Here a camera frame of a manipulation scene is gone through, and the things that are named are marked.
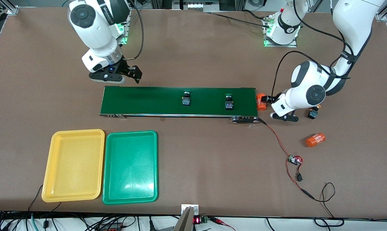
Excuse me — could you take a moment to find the yellow push button switch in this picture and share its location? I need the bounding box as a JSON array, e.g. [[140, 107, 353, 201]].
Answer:
[[308, 105, 321, 120]]

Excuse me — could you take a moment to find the green conveyor belt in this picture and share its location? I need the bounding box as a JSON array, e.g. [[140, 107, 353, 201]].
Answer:
[[99, 85, 259, 124]]

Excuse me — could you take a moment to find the green plastic tray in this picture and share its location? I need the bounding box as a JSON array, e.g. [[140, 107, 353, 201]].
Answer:
[[102, 130, 158, 205]]

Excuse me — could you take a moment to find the yellow plastic tray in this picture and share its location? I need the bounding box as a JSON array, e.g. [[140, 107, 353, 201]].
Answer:
[[41, 129, 105, 203]]

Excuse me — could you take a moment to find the red clip lead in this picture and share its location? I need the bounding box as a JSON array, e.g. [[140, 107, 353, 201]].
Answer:
[[212, 218, 235, 231]]

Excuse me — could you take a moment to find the grey metal bar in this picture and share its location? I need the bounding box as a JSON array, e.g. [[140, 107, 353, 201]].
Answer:
[[173, 206, 194, 231]]

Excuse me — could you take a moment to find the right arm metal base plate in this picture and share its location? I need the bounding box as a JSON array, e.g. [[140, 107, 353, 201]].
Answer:
[[116, 13, 131, 44]]

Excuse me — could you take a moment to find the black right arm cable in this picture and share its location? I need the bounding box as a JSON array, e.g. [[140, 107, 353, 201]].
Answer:
[[121, 0, 145, 61]]

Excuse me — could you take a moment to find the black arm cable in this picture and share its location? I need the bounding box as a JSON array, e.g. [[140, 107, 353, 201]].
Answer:
[[121, 0, 145, 61], [271, 0, 356, 97]]

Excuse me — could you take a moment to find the red black conveyor cable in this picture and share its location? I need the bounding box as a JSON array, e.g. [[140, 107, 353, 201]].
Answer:
[[258, 118, 292, 158]]

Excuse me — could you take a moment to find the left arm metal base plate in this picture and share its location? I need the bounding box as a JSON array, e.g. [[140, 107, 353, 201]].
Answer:
[[263, 16, 298, 48]]

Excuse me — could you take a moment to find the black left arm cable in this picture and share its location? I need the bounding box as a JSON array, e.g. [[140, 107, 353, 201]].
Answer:
[[271, 0, 356, 97]]

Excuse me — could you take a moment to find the black base power cable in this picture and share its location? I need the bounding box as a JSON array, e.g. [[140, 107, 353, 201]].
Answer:
[[209, 10, 272, 28]]

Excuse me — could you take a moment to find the aluminium profile frame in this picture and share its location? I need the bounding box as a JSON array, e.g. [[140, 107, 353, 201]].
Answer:
[[150, 0, 247, 13]]

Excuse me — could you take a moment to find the red black supply cable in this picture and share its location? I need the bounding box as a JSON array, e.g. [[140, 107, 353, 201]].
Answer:
[[285, 156, 315, 200]]

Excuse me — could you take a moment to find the thin black looped cable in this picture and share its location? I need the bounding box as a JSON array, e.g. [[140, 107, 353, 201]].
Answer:
[[314, 182, 345, 227]]

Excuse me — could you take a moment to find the silver mounting bracket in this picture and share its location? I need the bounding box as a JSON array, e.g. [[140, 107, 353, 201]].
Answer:
[[181, 204, 199, 216]]

